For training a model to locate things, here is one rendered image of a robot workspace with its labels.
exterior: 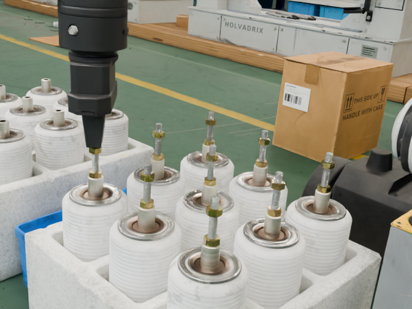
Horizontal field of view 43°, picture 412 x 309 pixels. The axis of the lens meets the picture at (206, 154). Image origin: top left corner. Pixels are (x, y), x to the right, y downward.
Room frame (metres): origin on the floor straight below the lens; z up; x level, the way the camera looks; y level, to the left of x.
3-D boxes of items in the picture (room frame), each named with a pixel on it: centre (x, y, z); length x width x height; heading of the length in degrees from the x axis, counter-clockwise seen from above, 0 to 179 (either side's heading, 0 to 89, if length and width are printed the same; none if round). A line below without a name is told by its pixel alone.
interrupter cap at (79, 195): (0.68, 0.16, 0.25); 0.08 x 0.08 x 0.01
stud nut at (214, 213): (0.52, -0.01, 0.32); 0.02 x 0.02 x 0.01; 18
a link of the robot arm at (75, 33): (0.68, 0.16, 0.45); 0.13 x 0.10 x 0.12; 6
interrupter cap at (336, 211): (0.69, -0.18, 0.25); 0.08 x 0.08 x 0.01
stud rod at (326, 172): (0.69, -0.18, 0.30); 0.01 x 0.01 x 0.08
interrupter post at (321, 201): (0.69, -0.18, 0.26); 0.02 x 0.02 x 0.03
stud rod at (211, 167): (0.69, -0.01, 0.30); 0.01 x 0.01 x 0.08
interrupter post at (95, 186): (0.68, 0.16, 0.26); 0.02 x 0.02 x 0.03
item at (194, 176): (0.86, 0.00, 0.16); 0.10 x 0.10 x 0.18
